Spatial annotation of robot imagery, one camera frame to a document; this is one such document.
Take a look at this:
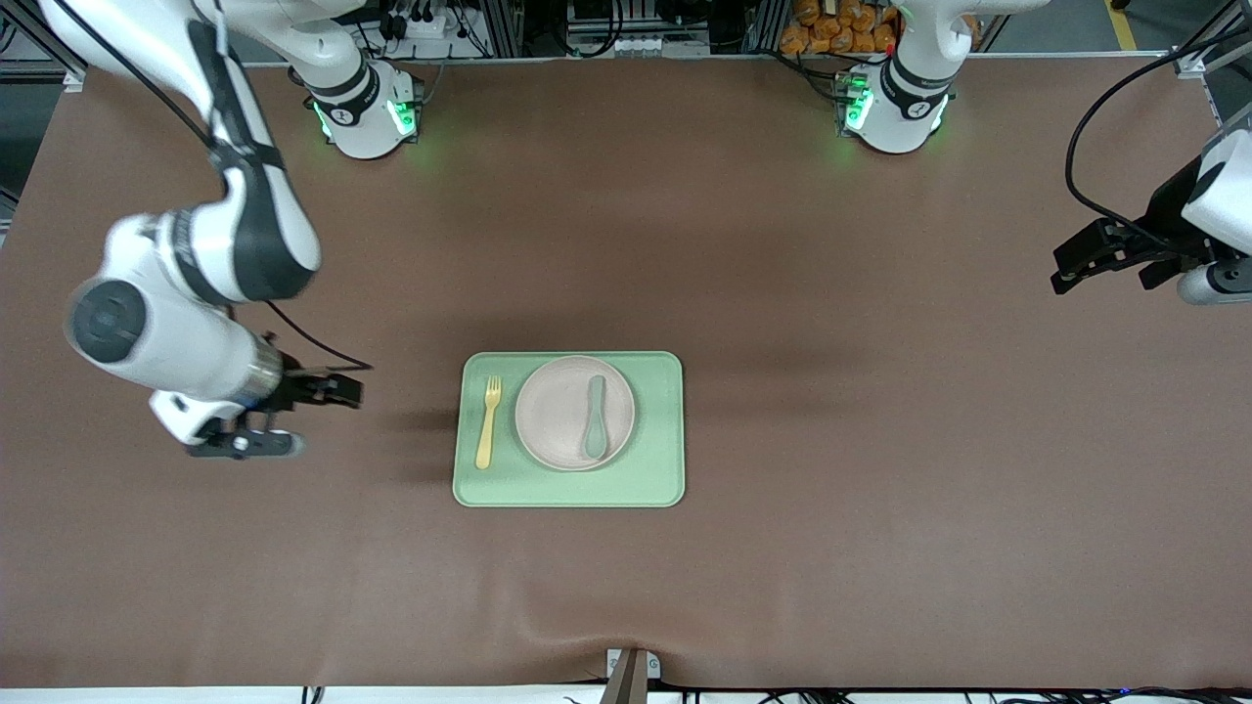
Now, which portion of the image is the yellow plastic fork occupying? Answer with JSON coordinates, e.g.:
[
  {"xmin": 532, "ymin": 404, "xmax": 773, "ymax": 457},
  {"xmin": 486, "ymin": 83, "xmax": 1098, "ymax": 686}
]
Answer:
[{"xmin": 475, "ymin": 375, "xmax": 502, "ymax": 470}]

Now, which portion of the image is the beige round plate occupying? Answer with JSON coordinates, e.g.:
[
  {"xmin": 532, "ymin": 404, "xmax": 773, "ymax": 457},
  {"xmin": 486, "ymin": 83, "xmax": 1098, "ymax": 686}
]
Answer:
[{"xmin": 514, "ymin": 355, "xmax": 637, "ymax": 472}]

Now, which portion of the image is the grey-green plastic spoon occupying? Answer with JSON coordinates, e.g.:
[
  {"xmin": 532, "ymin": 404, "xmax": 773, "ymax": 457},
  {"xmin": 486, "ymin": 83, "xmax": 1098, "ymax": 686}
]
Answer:
[{"xmin": 583, "ymin": 374, "xmax": 608, "ymax": 462}]

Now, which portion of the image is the brown table mat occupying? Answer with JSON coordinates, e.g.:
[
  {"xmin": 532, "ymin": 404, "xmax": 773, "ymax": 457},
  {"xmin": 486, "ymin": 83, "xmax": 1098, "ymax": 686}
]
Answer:
[{"xmin": 0, "ymin": 54, "xmax": 1252, "ymax": 690}]

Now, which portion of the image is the light green rectangular tray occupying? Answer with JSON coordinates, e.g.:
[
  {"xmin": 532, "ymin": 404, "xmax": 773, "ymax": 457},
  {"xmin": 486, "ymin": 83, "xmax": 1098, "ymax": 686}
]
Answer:
[{"xmin": 452, "ymin": 351, "xmax": 687, "ymax": 509}]

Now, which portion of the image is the orange snack bag pile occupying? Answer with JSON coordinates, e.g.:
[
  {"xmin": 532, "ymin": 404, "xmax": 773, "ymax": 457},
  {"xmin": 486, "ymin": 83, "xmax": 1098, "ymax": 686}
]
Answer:
[{"xmin": 780, "ymin": 0, "xmax": 901, "ymax": 55}]

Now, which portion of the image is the white power strip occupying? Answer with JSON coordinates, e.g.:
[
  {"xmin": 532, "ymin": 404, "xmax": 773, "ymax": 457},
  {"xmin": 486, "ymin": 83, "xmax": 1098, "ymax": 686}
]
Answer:
[{"xmin": 386, "ymin": 8, "xmax": 461, "ymax": 40}]

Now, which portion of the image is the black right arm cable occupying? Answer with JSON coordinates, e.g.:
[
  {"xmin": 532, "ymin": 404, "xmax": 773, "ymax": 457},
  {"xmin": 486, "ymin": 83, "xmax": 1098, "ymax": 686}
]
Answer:
[{"xmin": 59, "ymin": 0, "xmax": 374, "ymax": 372}]

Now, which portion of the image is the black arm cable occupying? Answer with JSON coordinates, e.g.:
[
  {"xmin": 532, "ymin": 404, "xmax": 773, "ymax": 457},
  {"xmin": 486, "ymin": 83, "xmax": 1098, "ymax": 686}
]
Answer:
[
  {"xmin": 1064, "ymin": 49, "xmax": 1222, "ymax": 243},
  {"xmin": 59, "ymin": 0, "xmax": 374, "ymax": 372}
]

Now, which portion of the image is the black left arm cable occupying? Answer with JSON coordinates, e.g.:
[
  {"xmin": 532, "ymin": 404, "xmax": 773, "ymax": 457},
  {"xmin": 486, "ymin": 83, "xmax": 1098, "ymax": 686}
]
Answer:
[{"xmin": 1064, "ymin": 49, "xmax": 1222, "ymax": 243}]

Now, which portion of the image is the aluminium frame strut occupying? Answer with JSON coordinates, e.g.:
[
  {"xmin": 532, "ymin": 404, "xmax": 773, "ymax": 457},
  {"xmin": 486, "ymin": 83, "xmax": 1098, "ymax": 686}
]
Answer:
[
  {"xmin": 0, "ymin": 0, "xmax": 89, "ymax": 89},
  {"xmin": 1169, "ymin": 0, "xmax": 1252, "ymax": 79}
]

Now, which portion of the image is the aluminium frame post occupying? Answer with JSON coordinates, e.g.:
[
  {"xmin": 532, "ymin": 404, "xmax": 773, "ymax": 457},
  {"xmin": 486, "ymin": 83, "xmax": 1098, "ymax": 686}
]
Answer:
[{"xmin": 486, "ymin": 0, "xmax": 524, "ymax": 58}]

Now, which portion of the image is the brown metal mount bar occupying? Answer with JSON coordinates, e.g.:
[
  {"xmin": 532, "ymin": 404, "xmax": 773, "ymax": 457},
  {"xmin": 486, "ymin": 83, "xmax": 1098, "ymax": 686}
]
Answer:
[{"xmin": 599, "ymin": 649, "xmax": 650, "ymax": 704}]

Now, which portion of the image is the white table clamp bracket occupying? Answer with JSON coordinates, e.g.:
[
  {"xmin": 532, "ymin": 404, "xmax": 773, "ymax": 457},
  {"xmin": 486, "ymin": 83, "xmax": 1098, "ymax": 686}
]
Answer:
[{"xmin": 606, "ymin": 649, "xmax": 662, "ymax": 681}]

